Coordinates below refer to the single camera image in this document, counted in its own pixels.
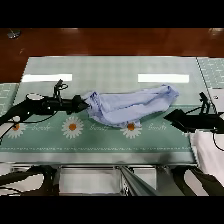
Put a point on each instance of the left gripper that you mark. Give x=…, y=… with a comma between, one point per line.
x=80, y=104

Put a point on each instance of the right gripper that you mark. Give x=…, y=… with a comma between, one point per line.
x=185, y=120

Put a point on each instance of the light blue shirt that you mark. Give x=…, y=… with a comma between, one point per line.
x=133, y=106

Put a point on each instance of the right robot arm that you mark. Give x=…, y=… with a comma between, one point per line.
x=213, y=121

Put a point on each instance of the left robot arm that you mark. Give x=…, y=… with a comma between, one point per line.
x=36, y=106

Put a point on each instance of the white garment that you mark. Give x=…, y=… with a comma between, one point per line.
x=210, y=154

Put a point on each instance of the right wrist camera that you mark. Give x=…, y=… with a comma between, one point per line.
x=204, y=101

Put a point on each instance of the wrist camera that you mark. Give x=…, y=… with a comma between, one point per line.
x=58, y=87
x=204, y=101

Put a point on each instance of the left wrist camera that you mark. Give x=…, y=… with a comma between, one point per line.
x=58, y=87

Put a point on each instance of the silver frame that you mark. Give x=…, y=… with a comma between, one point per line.
x=134, y=184

